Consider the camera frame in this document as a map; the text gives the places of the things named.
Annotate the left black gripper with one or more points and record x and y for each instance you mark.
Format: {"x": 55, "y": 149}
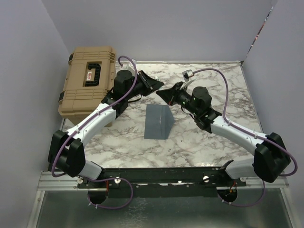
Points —
{"x": 150, "y": 84}

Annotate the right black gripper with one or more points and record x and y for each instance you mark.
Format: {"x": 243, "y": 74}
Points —
{"x": 170, "y": 95}

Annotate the grey paper envelope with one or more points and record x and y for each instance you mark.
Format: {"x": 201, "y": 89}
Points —
{"x": 159, "y": 121}

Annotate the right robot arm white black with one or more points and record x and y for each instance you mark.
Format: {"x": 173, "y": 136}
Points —
{"x": 269, "y": 157}

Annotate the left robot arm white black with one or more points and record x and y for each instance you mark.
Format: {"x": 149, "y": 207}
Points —
{"x": 67, "y": 148}

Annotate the tan plastic tool case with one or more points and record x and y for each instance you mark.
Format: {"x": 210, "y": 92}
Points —
{"x": 90, "y": 76}

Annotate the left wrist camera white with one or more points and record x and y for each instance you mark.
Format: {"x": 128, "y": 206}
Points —
{"x": 129, "y": 66}

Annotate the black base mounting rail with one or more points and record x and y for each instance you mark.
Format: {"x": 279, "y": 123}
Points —
{"x": 162, "y": 182}

